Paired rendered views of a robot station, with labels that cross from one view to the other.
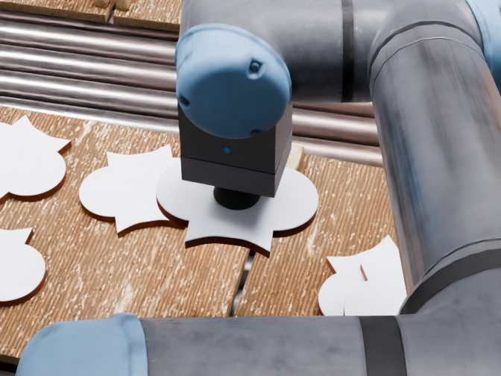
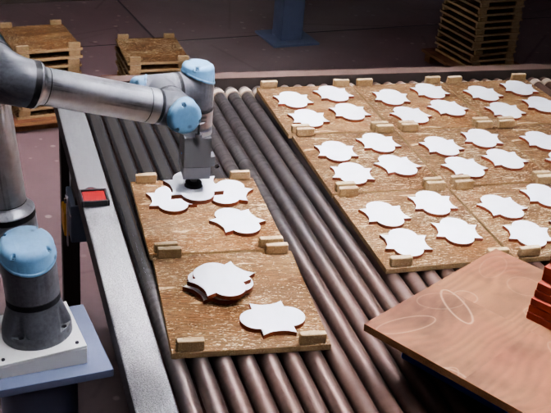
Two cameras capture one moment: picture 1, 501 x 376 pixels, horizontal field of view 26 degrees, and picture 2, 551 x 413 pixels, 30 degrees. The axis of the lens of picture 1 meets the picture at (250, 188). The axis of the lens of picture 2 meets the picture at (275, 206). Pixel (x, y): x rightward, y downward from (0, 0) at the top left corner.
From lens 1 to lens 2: 2.04 m
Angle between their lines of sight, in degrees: 51
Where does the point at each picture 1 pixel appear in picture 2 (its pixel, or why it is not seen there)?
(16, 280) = (170, 206)
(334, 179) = (283, 262)
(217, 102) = not seen: hidden behind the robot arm
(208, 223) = (174, 183)
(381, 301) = (213, 272)
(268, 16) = (156, 79)
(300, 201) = (199, 197)
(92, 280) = (184, 223)
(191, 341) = not seen: outside the picture
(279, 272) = (220, 260)
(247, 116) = not seen: hidden behind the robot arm
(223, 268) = (211, 247)
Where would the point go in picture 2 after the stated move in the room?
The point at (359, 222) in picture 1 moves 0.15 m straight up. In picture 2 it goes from (263, 272) to (267, 218)
